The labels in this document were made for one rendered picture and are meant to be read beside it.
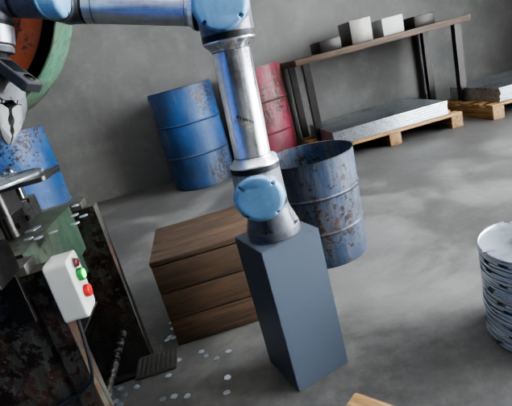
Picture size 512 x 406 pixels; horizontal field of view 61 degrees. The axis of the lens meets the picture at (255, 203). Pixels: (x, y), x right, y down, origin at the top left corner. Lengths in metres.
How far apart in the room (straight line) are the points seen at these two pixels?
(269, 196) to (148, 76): 3.56
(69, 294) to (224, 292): 0.76
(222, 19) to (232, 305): 1.05
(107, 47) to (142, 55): 0.32
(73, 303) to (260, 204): 0.45
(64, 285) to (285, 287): 0.55
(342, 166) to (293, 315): 0.78
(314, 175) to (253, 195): 0.81
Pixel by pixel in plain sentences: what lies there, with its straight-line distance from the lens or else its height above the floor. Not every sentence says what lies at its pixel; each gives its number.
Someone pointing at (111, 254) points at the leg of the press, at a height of 0.45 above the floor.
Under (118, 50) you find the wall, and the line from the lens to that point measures 4.48.
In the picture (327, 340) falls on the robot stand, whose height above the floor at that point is 0.11.
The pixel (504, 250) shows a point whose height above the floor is 0.28.
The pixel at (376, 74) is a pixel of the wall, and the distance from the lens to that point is 4.84.
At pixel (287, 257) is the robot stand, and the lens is 1.16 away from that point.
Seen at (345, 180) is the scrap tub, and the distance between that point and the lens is 1.83.
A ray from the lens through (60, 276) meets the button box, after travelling 0.97.
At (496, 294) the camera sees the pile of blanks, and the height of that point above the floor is 0.17.
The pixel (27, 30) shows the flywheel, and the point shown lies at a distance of 1.54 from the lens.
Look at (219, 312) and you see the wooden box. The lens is 1.66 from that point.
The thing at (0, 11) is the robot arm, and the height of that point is 1.13.
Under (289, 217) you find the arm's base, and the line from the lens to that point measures 1.16.
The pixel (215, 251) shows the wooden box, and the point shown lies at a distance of 1.55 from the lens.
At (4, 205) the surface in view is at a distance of 1.21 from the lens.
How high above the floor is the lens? 0.90
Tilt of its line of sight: 17 degrees down
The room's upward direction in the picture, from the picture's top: 15 degrees counter-clockwise
